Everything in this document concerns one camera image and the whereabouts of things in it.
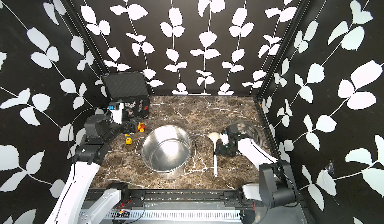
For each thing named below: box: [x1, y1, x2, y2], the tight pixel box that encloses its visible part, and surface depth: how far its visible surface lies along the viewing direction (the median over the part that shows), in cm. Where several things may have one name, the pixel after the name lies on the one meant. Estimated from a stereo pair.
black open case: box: [100, 71, 150, 121], surface depth 110 cm
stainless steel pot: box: [135, 125, 197, 180], surface depth 90 cm
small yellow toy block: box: [125, 138, 133, 145], surface depth 95 cm
